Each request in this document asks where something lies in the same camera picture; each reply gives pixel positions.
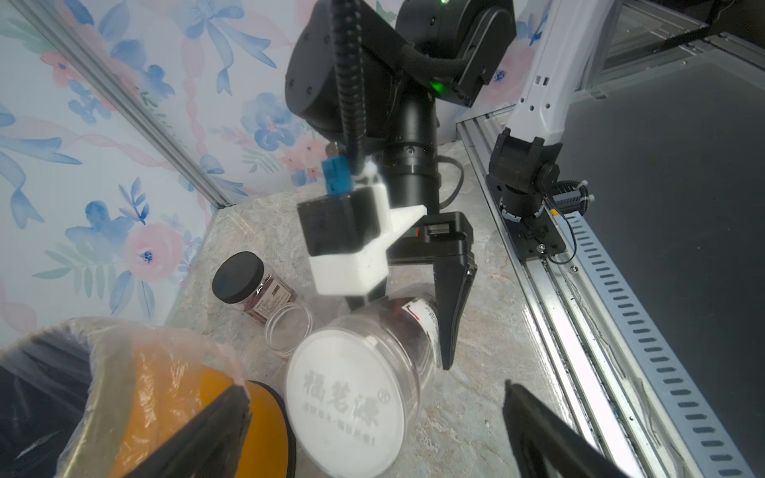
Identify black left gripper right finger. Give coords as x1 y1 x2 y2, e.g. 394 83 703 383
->
503 380 626 478

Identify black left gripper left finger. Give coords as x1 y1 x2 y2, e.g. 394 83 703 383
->
128 386 251 477

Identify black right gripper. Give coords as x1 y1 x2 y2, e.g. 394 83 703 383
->
345 212 477 370

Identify white-lidded flower tea jar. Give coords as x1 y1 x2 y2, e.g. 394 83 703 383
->
285 288 441 477

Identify clear jar with dried roses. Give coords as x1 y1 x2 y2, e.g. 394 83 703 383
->
264 302 314 360

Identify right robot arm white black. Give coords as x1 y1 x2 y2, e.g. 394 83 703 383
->
285 1 613 368

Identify white flower tea jar lid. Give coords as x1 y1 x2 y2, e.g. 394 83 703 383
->
285 329 420 477

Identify labelled flower tea jar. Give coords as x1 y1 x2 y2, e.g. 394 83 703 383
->
211 251 297 326

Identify orange trash bin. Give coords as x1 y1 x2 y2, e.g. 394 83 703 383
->
0 325 298 478

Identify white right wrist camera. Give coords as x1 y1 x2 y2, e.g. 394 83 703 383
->
297 157 426 297

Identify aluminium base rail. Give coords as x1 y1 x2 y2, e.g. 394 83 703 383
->
456 114 752 477

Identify black corrugated cable conduit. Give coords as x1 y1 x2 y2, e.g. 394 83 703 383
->
330 0 467 177

